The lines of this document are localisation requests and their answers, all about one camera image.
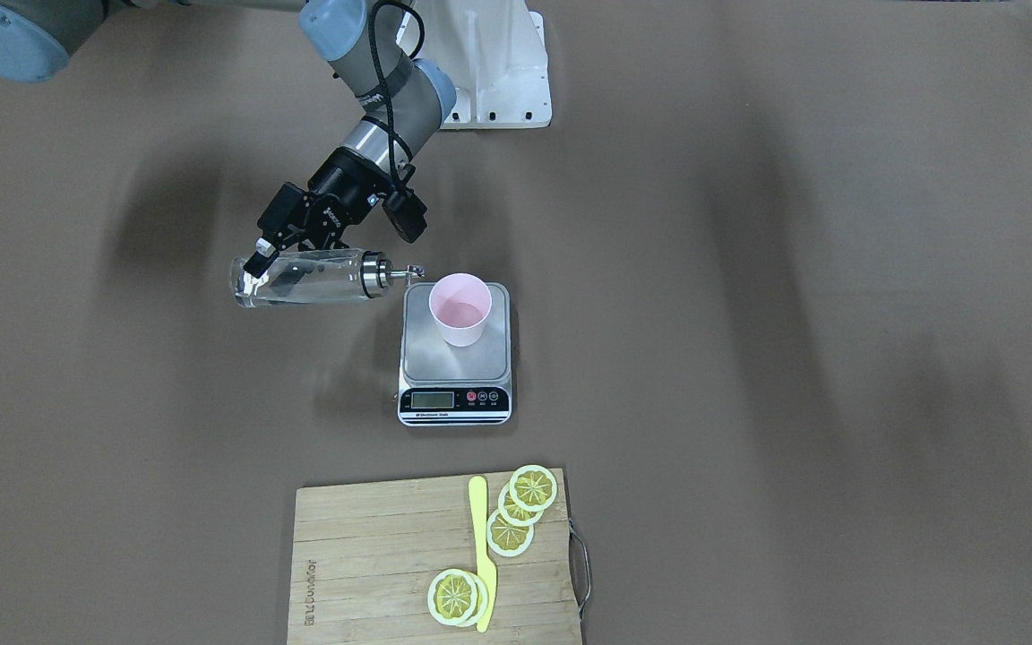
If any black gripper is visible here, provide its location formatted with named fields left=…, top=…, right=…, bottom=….
left=243, top=148, right=391, bottom=279

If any pink plastic cup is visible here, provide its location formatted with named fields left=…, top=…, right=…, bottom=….
left=427, top=272, right=493, bottom=348

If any grey kitchen scale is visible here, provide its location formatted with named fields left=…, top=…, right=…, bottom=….
left=397, top=282, right=515, bottom=427

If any yellow plastic knife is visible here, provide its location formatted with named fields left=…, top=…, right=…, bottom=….
left=467, top=475, right=498, bottom=633

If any bamboo cutting board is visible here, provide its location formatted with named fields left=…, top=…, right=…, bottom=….
left=286, top=475, right=584, bottom=644

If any lemon slice top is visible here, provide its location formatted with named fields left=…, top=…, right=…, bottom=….
left=508, top=464, right=558, bottom=513

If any lemon slice middle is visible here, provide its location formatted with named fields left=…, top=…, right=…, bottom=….
left=498, top=485, right=544, bottom=528

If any lemon slice lower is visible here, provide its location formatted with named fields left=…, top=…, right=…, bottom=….
left=485, top=511, right=534, bottom=558

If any lemon slice pair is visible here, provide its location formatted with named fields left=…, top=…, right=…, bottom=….
left=426, top=568, right=491, bottom=628

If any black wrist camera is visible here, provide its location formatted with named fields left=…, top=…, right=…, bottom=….
left=383, top=187, right=427, bottom=244

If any white camera mast base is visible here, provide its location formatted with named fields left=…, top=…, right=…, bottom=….
left=410, top=1, right=553, bottom=131

